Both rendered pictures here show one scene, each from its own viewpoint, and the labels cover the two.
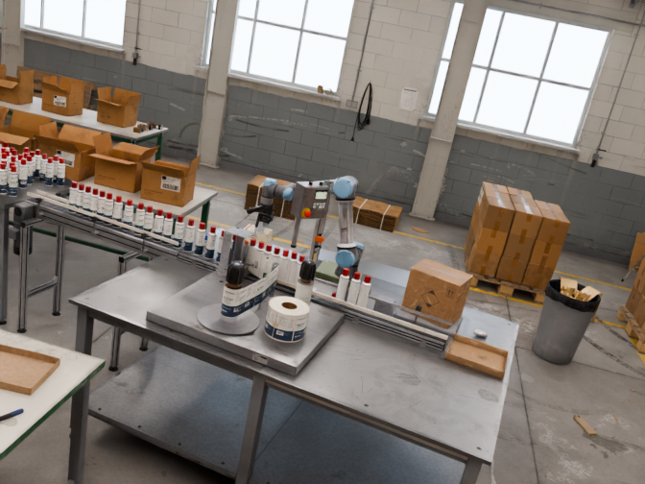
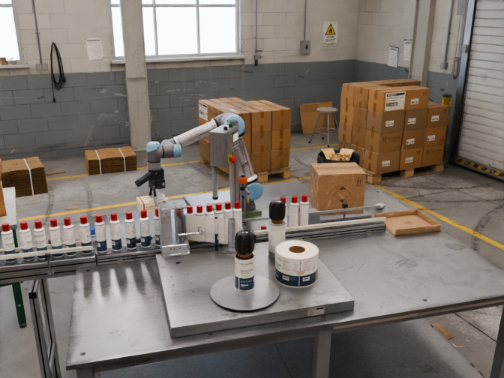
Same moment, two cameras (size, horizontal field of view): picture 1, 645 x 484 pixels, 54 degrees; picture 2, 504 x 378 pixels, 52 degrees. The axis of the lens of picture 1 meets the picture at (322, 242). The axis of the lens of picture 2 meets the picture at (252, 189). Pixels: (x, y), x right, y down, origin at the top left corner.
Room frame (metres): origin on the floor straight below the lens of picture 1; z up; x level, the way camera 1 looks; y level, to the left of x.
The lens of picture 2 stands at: (1.05, 1.44, 2.09)
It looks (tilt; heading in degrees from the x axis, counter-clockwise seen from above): 19 degrees down; 328
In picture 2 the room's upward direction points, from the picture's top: straight up
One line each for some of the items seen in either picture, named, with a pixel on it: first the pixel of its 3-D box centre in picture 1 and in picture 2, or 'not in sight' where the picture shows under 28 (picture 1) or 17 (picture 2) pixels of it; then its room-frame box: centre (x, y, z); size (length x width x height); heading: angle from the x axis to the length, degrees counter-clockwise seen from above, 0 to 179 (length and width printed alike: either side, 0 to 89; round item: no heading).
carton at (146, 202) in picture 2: (257, 234); (152, 204); (3.76, 0.41, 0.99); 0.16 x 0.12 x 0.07; 82
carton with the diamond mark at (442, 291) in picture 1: (437, 292); (336, 187); (3.43, -0.71, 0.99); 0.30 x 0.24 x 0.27; 63
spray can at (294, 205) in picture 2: (353, 289); (294, 213); (3.23, -0.22, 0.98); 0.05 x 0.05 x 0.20
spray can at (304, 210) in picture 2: (364, 293); (304, 212); (3.21, -0.28, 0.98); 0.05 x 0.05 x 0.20
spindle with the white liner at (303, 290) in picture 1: (304, 287); (277, 228); (3.02, 0.04, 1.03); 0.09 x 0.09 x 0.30
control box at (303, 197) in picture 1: (310, 200); (224, 145); (3.42, 0.11, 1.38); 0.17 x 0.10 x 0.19; 128
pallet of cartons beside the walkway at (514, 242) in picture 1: (511, 238); (242, 137); (6.78, -2.04, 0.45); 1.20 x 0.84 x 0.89; 173
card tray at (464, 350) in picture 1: (477, 354); (406, 221); (3.01, -0.92, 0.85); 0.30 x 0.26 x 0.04; 73
